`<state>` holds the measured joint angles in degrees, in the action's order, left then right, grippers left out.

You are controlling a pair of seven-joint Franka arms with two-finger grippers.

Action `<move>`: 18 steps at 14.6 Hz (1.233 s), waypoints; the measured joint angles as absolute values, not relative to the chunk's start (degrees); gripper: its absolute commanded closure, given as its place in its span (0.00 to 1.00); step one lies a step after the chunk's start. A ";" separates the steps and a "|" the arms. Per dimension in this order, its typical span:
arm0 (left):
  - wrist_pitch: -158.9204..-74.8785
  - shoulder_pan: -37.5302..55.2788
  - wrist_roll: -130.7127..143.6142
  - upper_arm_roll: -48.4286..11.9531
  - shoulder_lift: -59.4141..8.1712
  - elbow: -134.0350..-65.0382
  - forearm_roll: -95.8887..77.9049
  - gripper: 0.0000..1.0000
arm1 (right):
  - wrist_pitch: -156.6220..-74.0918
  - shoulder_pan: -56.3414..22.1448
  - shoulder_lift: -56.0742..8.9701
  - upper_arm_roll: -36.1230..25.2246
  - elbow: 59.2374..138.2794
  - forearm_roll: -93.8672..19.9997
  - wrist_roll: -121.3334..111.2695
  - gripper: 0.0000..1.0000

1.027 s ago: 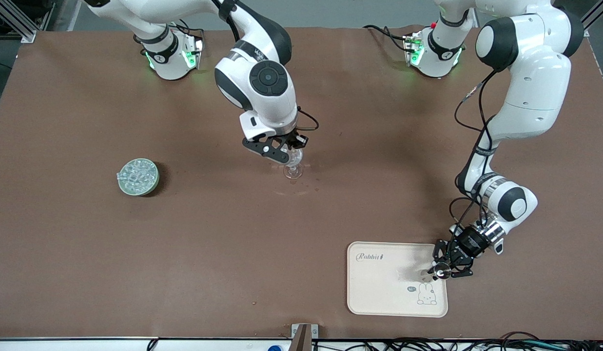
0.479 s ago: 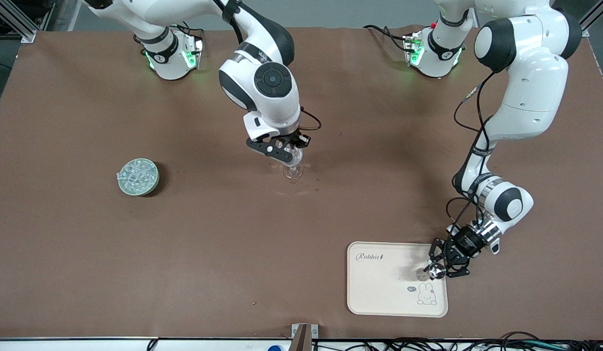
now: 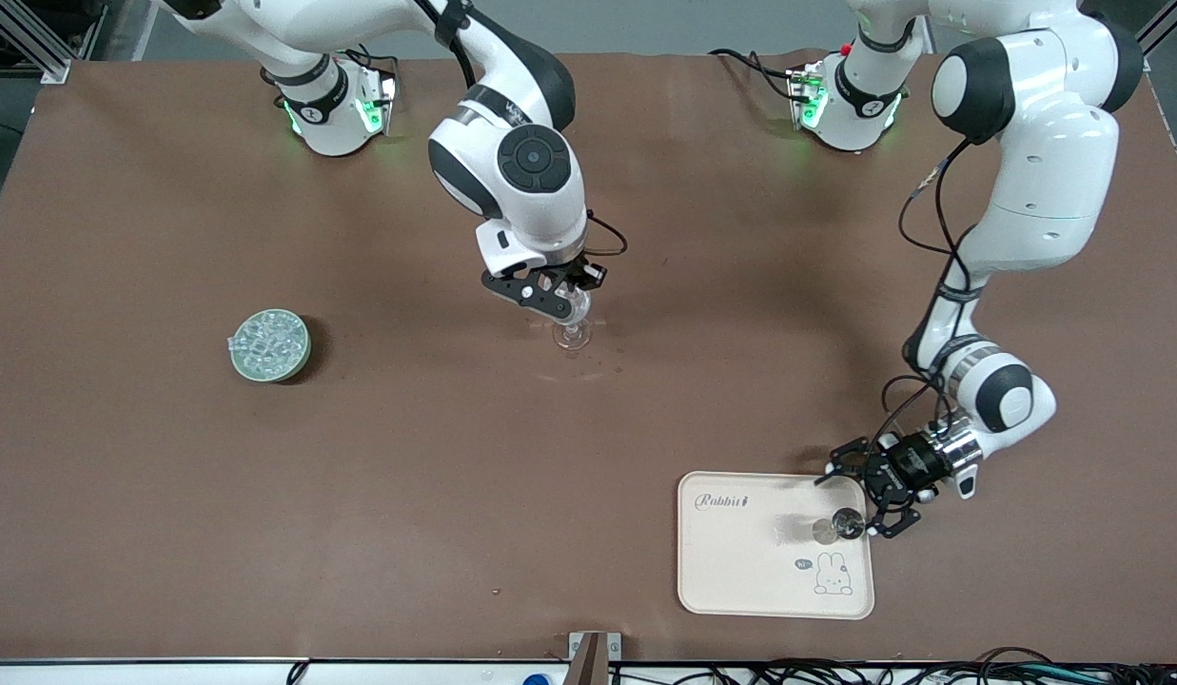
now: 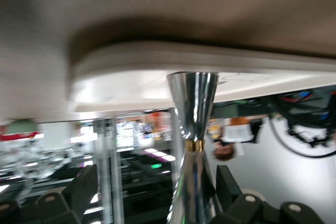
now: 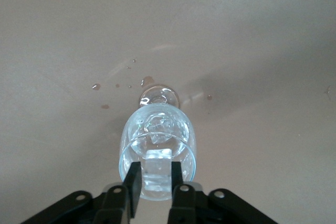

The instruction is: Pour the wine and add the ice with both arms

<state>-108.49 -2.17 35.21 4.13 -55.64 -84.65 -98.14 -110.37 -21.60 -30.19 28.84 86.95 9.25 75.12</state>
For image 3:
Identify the brown upright post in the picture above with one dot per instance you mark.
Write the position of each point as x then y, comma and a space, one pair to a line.
588, 666

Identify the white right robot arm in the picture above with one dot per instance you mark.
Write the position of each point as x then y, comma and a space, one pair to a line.
550, 205

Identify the metal mounting bracket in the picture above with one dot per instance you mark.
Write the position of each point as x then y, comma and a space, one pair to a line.
614, 647

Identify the metal double jigger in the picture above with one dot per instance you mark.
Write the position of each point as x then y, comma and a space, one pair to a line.
847, 522

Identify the cream rabbit print tray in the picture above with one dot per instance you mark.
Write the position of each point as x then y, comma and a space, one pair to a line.
740, 561

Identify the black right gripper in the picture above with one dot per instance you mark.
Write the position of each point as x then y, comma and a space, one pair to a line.
578, 274

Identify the clear wine glass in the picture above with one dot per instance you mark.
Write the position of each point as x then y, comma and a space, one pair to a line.
572, 335

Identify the green round bowl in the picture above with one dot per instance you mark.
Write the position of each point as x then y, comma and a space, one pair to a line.
300, 367

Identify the brown table cover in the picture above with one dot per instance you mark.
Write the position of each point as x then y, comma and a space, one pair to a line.
360, 495

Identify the pile of clear ice cubes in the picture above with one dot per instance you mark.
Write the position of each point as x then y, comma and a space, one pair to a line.
272, 341

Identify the silver base connector bracket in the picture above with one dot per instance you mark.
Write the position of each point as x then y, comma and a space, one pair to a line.
799, 90
386, 95

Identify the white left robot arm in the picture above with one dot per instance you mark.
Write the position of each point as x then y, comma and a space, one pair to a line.
1045, 171

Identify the aluminium frame profile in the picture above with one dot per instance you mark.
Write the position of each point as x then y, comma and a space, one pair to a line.
36, 43
1154, 38

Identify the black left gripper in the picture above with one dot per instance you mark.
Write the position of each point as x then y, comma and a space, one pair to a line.
907, 466

